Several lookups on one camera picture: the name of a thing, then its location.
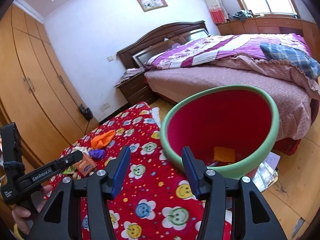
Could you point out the wall light switch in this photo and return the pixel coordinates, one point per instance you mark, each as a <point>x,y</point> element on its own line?
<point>110,58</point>

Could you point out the wooden window cabinet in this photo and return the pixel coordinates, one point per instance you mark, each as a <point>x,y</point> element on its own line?
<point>250,26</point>

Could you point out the patterned cloth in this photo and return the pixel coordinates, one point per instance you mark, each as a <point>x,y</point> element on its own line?
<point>128,76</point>

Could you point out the red smiley print blanket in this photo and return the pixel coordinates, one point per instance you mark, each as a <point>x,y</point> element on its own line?
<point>150,180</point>

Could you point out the dark wooden nightstand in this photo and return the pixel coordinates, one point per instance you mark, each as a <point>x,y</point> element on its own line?
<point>136,92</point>

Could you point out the pile of dark clothes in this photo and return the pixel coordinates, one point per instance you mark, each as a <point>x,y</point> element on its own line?
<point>243,15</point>

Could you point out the black power strip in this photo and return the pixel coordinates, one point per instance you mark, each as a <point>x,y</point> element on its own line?
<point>86,112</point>

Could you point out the blue plaid cloth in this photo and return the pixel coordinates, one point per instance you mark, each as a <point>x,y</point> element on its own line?
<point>287,55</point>

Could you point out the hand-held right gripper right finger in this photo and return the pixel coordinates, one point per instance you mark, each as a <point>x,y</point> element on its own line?
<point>191,173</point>

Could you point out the white towel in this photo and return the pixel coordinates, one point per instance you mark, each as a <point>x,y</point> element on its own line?
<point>157,116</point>

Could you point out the person's left hand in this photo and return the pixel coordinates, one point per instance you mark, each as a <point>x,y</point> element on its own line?
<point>21,216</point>

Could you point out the dark wooden headboard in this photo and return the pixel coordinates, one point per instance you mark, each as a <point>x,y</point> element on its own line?
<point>155,38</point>

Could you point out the orange snack packet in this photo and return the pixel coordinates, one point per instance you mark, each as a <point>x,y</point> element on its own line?
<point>86,165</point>

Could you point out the orange crumpled plastic bag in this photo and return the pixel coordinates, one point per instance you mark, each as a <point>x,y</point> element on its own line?
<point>102,139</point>

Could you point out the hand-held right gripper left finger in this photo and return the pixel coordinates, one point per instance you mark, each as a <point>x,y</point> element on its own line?
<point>120,173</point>

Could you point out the purple crumpled wrapper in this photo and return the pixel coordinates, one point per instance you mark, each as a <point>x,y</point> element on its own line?
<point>97,154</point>

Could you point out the wall socket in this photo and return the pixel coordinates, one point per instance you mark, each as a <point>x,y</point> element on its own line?
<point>105,106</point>

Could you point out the white paper sheet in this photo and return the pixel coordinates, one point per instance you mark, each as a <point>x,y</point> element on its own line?
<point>273,161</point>

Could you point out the purple floral quilt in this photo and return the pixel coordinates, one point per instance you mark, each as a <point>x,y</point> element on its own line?
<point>200,52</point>

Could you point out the wooden wardrobe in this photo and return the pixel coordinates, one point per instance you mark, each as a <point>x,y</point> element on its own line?
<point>37,85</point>

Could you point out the floral curtain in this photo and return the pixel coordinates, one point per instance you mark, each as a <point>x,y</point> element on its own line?
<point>216,7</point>

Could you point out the bed with pink sheet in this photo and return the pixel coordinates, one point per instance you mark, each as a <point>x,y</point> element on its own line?
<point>250,85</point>

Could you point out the red basin with green rim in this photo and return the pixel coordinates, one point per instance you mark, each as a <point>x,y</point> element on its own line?
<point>220,120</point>

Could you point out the silver foil bag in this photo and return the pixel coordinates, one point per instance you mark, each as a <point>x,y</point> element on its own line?
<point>266,177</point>

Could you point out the green wrapper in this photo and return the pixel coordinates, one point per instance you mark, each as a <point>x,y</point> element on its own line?
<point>70,172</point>

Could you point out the white crumpled tissue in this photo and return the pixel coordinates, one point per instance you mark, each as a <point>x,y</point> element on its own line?
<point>80,150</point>

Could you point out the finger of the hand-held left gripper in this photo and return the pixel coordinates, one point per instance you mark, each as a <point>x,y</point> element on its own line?
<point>67,160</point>

